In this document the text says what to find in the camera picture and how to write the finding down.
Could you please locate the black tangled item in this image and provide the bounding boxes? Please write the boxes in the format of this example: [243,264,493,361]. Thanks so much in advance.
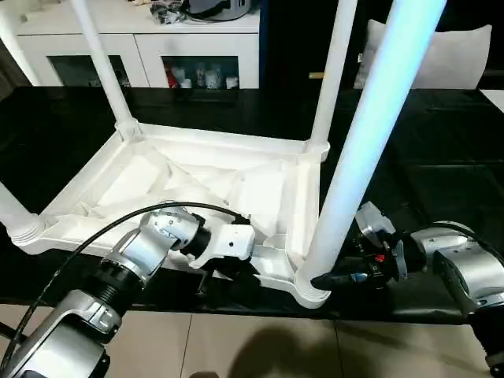
[148,2,187,25]

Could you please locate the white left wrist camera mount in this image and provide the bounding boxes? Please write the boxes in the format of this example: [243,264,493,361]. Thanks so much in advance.
[187,223,257,272]

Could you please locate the black work mat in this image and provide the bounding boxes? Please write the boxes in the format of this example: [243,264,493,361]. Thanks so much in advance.
[0,85,504,326]

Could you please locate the white cabinet with glass doors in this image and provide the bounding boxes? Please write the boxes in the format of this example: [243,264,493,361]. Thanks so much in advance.
[14,0,261,91]

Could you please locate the black box with gold label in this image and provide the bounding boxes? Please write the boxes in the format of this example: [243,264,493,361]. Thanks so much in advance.
[258,0,374,92]

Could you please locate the grey round appliance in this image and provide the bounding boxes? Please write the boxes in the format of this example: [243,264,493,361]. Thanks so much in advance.
[186,0,254,21]

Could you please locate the flat white board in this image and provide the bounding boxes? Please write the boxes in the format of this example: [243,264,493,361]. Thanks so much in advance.
[479,89,504,110]

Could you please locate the grey printed cushion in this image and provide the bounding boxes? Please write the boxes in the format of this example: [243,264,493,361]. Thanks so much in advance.
[353,18,494,91]

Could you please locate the white plastic table top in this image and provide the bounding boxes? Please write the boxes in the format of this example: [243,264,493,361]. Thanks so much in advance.
[10,119,332,311]

